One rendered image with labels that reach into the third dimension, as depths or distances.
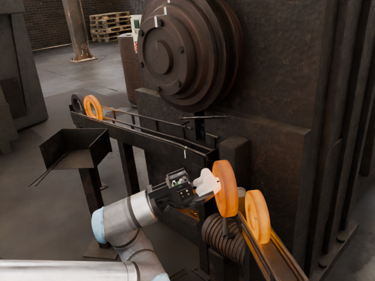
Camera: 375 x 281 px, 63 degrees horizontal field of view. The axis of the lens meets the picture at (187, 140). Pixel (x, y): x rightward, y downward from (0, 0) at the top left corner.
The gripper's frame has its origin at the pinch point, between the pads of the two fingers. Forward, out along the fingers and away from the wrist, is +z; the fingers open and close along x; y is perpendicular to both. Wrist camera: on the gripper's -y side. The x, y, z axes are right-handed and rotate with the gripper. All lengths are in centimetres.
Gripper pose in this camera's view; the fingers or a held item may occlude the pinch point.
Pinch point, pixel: (223, 182)
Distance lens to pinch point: 84.6
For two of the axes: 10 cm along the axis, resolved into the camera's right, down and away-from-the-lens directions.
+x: -1.6, -4.1, 9.0
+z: 9.2, -3.8, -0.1
